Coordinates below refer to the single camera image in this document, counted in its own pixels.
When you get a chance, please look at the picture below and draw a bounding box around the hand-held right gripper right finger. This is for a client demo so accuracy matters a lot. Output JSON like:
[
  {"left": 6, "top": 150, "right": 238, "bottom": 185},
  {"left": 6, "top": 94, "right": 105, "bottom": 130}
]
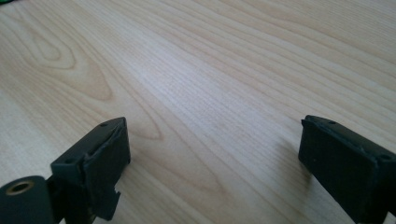
[{"left": 298, "top": 114, "right": 396, "bottom": 224}]

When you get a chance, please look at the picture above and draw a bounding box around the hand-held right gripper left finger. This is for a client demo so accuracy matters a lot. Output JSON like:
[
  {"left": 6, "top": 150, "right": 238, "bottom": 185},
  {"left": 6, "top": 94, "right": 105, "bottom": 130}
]
[{"left": 46, "top": 117, "right": 132, "bottom": 224}]

